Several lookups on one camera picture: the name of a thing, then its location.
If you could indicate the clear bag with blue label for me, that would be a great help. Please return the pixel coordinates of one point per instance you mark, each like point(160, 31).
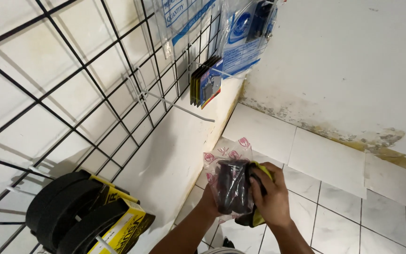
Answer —
point(185, 17)
point(247, 38)

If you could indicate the long white display hook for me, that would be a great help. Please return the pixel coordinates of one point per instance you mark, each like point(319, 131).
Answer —
point(178, 105)

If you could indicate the black brake shoes yellow card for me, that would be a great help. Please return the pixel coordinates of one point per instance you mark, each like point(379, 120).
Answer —
point(72, 211)
point(118, 229)
point(58, 190)

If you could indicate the yellow and black cloth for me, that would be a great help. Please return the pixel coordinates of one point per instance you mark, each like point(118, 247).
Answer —
point(259, 217)

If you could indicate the clear bag of black parts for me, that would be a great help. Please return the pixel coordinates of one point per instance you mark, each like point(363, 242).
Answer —
point(229, 183)

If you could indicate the person's left hand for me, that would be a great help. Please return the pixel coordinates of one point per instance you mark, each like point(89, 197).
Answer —
point(208, 203)

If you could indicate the person's grey clothing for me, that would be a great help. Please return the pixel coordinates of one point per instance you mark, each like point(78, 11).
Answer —
point(224, 251)

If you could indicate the person's right hand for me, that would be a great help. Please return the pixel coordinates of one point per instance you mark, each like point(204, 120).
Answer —
point(275, 201)

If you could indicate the hanging brake pad packets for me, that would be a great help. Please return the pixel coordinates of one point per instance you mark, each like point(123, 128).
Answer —
point(206, 83)

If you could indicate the person's black shoe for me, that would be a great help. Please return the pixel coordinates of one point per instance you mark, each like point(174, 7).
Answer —
point(228, 243)

